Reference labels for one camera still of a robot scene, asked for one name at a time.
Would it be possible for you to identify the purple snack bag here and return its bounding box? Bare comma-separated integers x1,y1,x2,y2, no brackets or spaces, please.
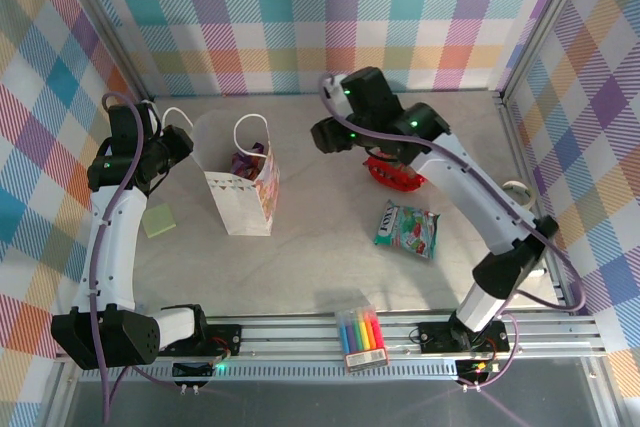
230,141,268,180

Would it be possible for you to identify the red candy bag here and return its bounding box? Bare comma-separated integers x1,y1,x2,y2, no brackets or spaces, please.
363,146,425,193

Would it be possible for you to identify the white patterned paper bag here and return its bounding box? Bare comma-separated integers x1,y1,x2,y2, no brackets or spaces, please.
162,106,281,237

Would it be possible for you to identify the teal candy bag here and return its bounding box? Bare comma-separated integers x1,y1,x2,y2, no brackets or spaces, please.
373,199,441,261

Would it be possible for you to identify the green sticky note pad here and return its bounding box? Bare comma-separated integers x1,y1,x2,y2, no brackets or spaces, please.
141,203,177,239

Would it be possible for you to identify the white tape roll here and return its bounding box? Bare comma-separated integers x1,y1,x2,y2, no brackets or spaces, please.
501,179,537,208

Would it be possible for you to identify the pack of coloured markers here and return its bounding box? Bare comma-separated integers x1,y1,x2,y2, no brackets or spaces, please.
333,302,390,375

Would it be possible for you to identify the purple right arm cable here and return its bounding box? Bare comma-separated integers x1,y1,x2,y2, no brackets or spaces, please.
319,75,587,391

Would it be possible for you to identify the aluminium frame post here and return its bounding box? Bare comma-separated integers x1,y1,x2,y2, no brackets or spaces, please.
499,0,599,103
49,0,154,113

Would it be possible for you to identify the aluminium side rail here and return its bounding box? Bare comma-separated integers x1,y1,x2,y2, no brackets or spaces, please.
497,91,609,356

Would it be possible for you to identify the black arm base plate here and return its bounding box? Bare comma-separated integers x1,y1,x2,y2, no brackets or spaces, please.
152,324,242,358
418,320,511,354

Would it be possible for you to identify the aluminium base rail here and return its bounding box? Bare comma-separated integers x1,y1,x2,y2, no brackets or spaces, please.
54,314,609,383

